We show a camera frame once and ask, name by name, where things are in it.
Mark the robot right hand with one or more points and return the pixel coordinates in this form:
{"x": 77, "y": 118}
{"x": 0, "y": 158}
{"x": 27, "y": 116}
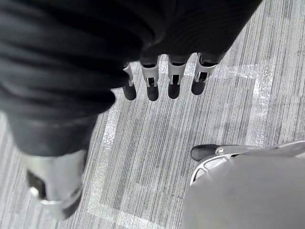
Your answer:
{"x": 71, "y": 59}

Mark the clear floor tape marking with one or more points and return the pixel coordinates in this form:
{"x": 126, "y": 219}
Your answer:
{"x": 166, "y": 133}

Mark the dark robot foot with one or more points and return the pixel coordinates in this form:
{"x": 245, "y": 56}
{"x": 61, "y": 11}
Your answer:
{"x": 202, "y": 152}

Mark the silver robot leg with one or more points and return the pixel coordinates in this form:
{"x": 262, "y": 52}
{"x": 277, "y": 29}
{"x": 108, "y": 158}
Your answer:
{"x": 247, "y": 188}

